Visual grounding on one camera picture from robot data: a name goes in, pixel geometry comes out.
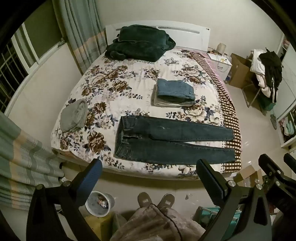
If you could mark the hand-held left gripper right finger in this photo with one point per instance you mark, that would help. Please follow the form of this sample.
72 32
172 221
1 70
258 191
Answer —
204 180

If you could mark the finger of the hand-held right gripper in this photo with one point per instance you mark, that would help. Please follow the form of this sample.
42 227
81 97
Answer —
291 161
268 166

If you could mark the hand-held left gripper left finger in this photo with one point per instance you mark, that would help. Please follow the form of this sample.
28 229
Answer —
91 178

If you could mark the dark blue jeans pants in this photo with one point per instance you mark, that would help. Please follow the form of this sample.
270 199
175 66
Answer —
161 139

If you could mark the folded beige pants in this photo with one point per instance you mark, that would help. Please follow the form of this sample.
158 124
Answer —
166 103

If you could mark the small open cardboard box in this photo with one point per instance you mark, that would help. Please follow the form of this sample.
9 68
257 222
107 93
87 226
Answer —
248 177

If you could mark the white paper scrap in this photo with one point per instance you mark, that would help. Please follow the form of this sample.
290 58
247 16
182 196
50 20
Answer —
187 197

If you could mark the white waste bin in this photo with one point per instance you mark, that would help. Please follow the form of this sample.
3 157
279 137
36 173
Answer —
98 205

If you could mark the teal basket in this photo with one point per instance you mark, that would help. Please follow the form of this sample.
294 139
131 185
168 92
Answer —
208 215

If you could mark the person's right grey shoe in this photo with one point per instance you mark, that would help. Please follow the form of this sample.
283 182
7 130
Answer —
166 201

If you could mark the person's grey shoe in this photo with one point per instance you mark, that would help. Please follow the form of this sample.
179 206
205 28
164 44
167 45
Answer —
166 201
145 200

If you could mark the yellow box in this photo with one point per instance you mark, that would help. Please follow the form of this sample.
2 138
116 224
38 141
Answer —
101 228

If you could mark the person's left grey shoe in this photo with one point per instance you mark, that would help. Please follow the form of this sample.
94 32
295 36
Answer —
145 200

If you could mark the folded grey cloth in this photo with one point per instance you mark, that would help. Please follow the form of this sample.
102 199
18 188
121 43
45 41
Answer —
74 115

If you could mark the white cabinet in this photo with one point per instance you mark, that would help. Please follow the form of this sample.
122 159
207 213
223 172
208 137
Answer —
288 92

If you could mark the person's fuzzy beige robe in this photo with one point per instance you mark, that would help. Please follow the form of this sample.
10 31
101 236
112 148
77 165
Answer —
143 227

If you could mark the striped green curtain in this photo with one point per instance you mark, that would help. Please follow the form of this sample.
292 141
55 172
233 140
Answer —
81 27
20 162

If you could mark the wooden chair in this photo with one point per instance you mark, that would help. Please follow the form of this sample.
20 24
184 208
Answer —
251 95

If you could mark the black garment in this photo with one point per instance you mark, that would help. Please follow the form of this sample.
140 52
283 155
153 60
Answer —
272 67

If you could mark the folded light blue jeans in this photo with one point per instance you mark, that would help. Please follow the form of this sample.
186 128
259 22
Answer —
173 88

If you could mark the large brown cardboard box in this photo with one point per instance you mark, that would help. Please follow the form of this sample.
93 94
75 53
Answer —
239 71

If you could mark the white garment pile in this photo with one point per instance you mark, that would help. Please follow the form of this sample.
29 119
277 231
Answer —
259 64

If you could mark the floral blanket with checked border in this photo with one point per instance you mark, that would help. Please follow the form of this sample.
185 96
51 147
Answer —
134 76

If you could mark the white nightstand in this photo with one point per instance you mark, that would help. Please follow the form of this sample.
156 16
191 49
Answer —
223 64

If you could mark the pink bed sheet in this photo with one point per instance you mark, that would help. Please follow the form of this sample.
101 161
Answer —
211 62

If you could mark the cream cylindrical jar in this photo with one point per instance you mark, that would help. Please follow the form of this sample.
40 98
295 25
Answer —
221 48

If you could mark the dark green fuzzy blanket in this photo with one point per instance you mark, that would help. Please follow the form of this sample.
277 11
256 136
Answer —
136 44

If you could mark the white bed headboard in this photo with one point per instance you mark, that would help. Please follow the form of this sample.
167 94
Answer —
185 34

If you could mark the window with white frame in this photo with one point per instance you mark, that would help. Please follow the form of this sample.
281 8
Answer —
13 64

